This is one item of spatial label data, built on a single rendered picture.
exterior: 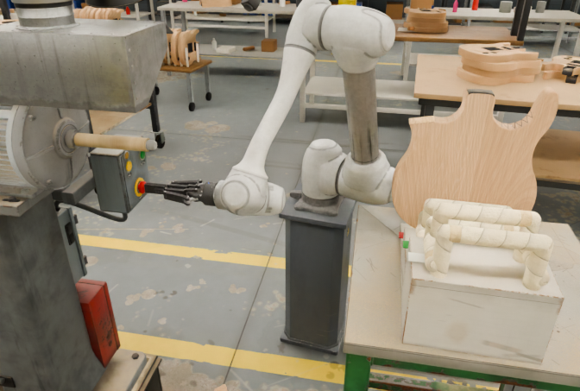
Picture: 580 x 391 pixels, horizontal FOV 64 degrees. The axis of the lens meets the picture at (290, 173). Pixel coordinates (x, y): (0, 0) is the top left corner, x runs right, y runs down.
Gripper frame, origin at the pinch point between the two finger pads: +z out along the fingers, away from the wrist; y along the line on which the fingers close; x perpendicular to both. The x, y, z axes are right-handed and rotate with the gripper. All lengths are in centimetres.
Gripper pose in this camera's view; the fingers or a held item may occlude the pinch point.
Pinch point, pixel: (155, 188)
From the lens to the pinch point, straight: 153.1
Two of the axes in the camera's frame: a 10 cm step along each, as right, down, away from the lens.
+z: -9.9, -0.8, 1.5
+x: 0.1, -8.9, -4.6
